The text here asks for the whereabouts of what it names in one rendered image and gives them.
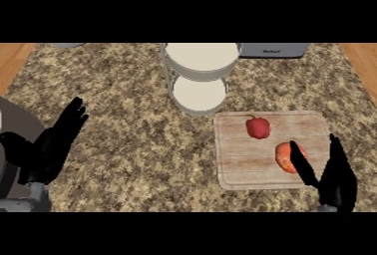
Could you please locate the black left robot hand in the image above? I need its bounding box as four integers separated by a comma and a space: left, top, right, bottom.
0, 97, 92, 186

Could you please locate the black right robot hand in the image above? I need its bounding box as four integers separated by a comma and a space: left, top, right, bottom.
289, 132, 358, 213

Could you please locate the pale wooden cutting board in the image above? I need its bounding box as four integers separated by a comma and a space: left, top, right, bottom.
212, 111, 333, 191

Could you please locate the red bell pepper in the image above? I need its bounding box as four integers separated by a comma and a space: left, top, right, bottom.
245, 115, 273, 140

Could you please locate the grey round object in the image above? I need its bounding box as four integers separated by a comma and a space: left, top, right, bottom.
52, 43, 86, 50

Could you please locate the grey appliance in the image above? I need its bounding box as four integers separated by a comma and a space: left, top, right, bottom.
237, 43, 313, 60

